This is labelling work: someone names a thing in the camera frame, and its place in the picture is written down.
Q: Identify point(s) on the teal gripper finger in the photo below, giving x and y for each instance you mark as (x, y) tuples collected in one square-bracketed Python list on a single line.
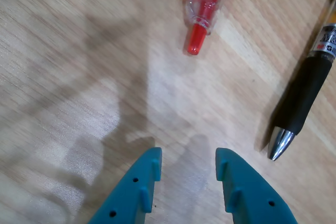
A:
[(131, 197), (249, 195)]

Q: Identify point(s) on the black grip silver tip pen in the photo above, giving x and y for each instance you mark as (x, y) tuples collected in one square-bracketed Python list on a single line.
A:
[(302, 98)]

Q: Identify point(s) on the red clear barrel pen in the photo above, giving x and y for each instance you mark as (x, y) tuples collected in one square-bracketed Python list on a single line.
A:
[(196, 37)]

